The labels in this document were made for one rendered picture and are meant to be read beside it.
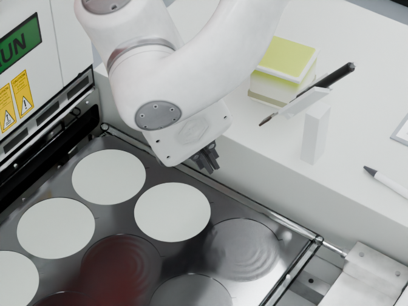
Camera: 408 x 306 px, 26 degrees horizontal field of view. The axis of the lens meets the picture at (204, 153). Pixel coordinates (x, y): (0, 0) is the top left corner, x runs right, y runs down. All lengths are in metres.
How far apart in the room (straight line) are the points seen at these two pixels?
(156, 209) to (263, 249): 0.15
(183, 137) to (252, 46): 0.21
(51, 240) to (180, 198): 0.18
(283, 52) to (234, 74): 0.35
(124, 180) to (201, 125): 0.21
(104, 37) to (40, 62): 0.30
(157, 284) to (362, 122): 0.35
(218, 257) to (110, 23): 0.39
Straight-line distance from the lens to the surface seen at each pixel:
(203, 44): 0.83
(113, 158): 1.24
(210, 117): 1.03
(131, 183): 1.21
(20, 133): 1.20
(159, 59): 0.85
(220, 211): 1.17
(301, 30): 1.34
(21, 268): 1.14
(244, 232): 1.15
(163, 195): 1.19
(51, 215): 1.18
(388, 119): 1.22
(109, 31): 0.87
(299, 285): 1.17
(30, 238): 1.16
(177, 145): 1.04
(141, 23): 0.87
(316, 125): 1.09
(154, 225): 1.16
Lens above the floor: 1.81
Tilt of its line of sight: 47 degrees down
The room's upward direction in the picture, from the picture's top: straight up
